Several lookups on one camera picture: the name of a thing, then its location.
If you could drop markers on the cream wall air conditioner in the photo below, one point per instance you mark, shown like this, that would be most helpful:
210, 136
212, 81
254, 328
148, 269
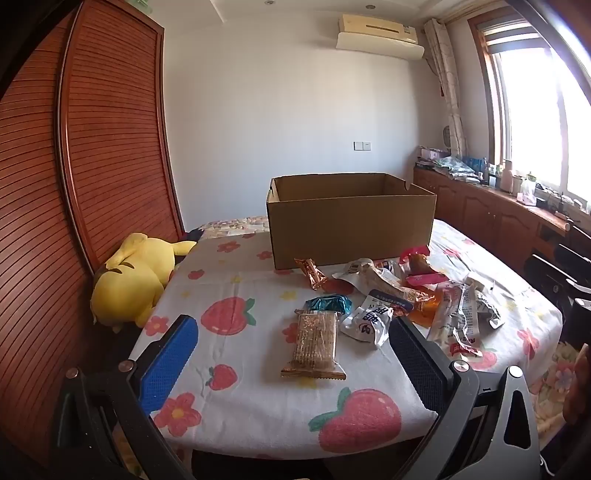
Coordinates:
369, 26

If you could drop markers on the teal snack packet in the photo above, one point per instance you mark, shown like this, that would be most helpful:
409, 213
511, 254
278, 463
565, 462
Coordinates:
330, 303

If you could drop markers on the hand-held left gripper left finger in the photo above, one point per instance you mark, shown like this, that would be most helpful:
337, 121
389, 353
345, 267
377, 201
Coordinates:
171, 360

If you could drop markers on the pink white bottle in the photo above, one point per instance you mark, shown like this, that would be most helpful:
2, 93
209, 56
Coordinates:
508, 177

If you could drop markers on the white round fan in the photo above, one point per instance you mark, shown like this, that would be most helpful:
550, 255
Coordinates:
448, 136

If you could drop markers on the white air deflector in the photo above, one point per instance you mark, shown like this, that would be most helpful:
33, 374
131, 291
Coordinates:
378, 46

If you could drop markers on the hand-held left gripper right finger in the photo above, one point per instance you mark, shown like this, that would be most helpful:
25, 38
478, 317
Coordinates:
415, 364

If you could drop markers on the wooden framed window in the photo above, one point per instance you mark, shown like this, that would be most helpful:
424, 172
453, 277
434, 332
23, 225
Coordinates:
531, 115

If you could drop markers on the blue packs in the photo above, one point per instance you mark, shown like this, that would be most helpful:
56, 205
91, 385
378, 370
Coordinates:
474, 164

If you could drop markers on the brown striped candy wrapper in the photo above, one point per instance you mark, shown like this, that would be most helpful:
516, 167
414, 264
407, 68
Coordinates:
311, 272

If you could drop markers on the white blue-print snack packet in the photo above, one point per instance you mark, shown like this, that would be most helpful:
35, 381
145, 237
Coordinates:
367, 325

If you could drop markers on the small red snack packet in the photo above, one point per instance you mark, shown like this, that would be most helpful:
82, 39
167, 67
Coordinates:
466, 349

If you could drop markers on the patterned white curtain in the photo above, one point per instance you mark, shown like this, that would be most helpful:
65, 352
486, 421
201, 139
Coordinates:
445, 69

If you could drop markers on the brown cardboard box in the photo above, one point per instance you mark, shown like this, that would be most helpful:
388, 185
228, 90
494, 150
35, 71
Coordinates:
351, 230

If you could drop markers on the low wooden cabinet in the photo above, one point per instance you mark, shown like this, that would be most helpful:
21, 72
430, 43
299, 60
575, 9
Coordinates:
485, 212

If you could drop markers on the pink box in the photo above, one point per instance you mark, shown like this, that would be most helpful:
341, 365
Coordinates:
434, 153

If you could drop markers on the pink-topped clear snack packet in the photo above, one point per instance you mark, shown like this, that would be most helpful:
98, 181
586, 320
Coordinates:
415, 263

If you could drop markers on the silver snack packet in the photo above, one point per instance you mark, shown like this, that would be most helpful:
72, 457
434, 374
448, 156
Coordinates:
487, 304

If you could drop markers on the floral cloth pile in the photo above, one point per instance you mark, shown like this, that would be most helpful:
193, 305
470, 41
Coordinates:
452, 166

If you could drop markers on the clear cracker packet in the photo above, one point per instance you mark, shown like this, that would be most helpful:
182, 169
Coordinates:
316, 341

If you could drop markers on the white wall switch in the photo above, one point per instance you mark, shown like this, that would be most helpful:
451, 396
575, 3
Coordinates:
362, 146

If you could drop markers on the black chair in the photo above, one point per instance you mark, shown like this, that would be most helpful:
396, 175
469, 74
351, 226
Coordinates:
561, 272

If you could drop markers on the wooden slatted wardrobe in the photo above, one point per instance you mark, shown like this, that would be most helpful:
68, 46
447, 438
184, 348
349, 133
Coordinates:
106, 138

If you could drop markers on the pink snack packet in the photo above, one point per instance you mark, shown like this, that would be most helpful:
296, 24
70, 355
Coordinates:
425, 279

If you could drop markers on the strawberry printed white cloth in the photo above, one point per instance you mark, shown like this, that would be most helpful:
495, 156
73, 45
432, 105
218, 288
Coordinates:
258, 406

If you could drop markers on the long white snack packet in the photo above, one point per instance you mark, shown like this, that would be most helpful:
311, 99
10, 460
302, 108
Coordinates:
445, 318

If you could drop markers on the white orange barcode snack packet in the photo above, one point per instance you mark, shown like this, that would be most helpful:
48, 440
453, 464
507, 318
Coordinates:
369, 277

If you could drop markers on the floral bed sheet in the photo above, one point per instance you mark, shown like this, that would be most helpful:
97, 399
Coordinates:
226, 226

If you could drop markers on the orange blue snack packet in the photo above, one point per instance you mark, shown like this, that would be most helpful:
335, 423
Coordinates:
392, 301

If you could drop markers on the yellow plush toy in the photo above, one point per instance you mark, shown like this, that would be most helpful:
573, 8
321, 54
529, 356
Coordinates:
124, 286

